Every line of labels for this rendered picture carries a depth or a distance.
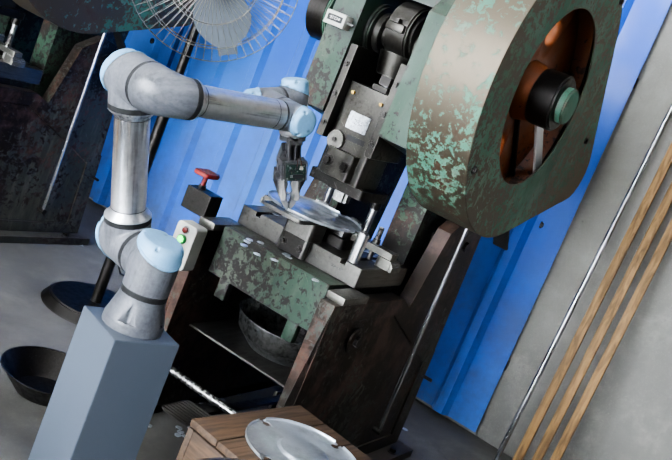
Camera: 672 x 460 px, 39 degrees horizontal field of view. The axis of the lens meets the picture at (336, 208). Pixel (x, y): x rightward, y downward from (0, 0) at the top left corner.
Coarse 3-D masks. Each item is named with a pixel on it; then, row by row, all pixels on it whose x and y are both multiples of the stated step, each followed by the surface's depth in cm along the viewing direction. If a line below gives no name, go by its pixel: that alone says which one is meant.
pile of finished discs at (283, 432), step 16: (256, 432) 222; (272, 432) 226; (288, 432) 229; (304, 432) 233; (320, 432) 235; (256, 448) 214; (272, 448) 217; (288, 448) 219; (304, 448) 223; (320, 448) 227
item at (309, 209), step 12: (276, 192) 279; (288, 192) 284; (300, 204) 272; (312, 204) 283; (324, 204) 287; (300, 216) 259; (312, 216) 266; (324, 216) 269; (336, 216) 279; (348, 216) 284; (336, 228) 261; (348, 228) 269; (360, 228) 275
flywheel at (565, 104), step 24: (576, 24) 266; (552, 48) 259; (576, 48) 273; (528, 72) 249; (552, 72) 248; (576, 72) 277; (528, 96) 248; (552, 96) 244; (576, 96) 250; (528, 120) 252; (552, 120) 250; (504, 144) 261; (528, 144) 276; (552, 144) 280; (504, 168) 268; (528, 168) 277
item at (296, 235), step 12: (264, 204) 261; (276, 204) 263; (288, 216) 257; (288, 228) 271; (300, 228) 269; (312, 228) 267; (324, 228) 272; (288, 240) 271; (300, 240) 269; (312, 240) 269; (288, 252) 271; (300, 252) 269
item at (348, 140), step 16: (352, 80) 274; (352, 96) 273; (368, 96) 271; (384, 96) 268; (352, 112) 273; (368, 112) 270; (336, 128) 276; (352, 128) 273; (368, 128) 270; (336, 144) 274; (352, 144) 273; (320, 160) 278; (336, 160) 272; (352, 160) 269; (368, 160) 271; (336, 176) 271; (352, 176) 272; (368, 176) 275
